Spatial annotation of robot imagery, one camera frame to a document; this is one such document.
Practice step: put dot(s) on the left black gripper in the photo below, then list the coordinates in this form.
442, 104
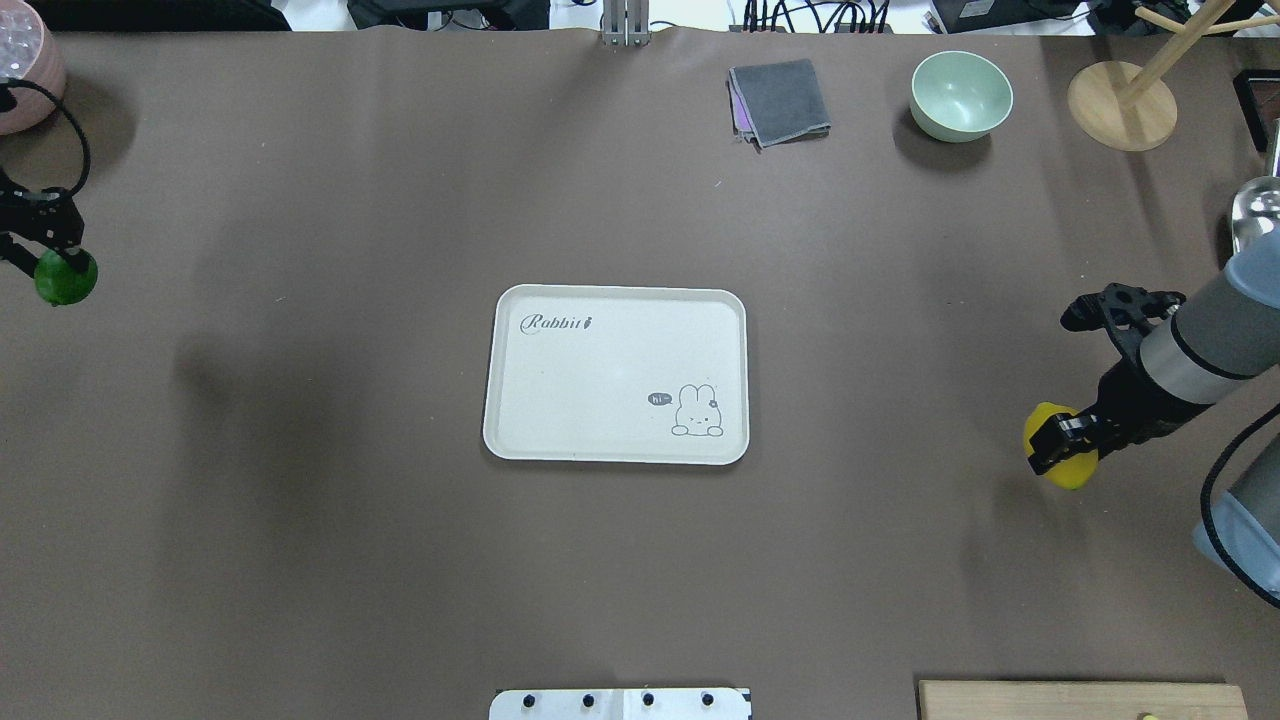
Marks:
45, 222

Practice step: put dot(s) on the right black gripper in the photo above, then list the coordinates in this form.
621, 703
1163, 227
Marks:
1136, 400

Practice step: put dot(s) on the green lime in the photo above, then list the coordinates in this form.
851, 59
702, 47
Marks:
57, 285

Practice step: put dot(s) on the yellow lemon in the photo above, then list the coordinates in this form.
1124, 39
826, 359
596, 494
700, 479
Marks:
1057, 447

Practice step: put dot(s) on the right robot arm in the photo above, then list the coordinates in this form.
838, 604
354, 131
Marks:
1179, 356

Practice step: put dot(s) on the black framed tray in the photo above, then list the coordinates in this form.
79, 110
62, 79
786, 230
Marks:
1258, 95

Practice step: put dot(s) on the white rabbit tray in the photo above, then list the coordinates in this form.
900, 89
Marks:
618, 374

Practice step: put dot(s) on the pink bowl with ice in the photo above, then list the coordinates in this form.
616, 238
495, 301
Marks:
28, 51

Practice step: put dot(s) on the wooden cutting board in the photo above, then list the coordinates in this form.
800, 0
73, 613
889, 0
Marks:
970, 699

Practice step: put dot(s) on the metal scoop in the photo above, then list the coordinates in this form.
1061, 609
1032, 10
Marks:
1255, 206

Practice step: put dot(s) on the wooden mug tree stand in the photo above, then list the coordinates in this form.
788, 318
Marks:
1129, 108

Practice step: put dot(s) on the mint green bowl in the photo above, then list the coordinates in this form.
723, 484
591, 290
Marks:
959, 97

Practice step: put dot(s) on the grey folded cloth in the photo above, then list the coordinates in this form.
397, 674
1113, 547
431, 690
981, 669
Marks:
777, 103

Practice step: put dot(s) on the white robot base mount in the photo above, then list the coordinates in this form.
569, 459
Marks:
623, 703

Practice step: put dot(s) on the aluminium frame post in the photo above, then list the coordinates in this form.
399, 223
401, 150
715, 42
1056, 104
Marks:
625, 23

